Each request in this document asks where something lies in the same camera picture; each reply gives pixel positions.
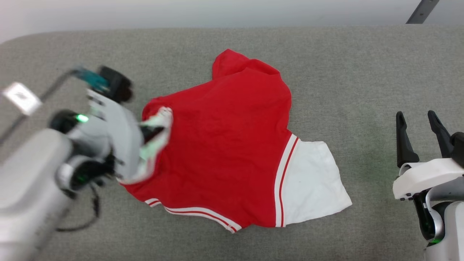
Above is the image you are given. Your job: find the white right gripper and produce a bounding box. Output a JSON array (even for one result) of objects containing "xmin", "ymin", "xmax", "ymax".
[{"xmin": 393, "ymin": 110, "xmax": 464, "ymax": 200}]

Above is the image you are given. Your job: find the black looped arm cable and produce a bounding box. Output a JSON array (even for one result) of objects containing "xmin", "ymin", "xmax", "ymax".
[{"xmin": 56, "ymin": 181, "xmax": 101, "ymax": 232}]

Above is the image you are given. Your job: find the teal cable connector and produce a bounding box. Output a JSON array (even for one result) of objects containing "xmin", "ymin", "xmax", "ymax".
[{"xmin": 74, "ymin": 67, "xmax": 110, "ymax": 92}]

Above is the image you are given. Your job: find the thin black camera cable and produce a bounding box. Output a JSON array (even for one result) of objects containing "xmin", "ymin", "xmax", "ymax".
[{"xmin": 0, "ymin": 70, "xmax": 77, "ymax": 145}]

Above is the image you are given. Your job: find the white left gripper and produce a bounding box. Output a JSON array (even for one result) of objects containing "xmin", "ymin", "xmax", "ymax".
[{"xmin": 86, "ymin": 90, "xmax": 164, "ymax": 182}]

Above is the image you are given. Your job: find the white paper cable label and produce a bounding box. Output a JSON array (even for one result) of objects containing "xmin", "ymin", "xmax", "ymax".
[{"xmin": 1, "ymin": 82, "xmax": 42, "ymax": 116}]

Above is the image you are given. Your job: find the grey metal bar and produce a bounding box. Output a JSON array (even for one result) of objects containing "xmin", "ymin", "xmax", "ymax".
[{"xmin": 406, "ymin": 0, "xmax": 440, "ymax": 24}]

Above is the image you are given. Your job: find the red and white jersey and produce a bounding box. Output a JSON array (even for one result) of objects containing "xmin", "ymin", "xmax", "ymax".
[{"xmin": 120, "ymin": 49, "xmax": 353, "ymax": 234}]

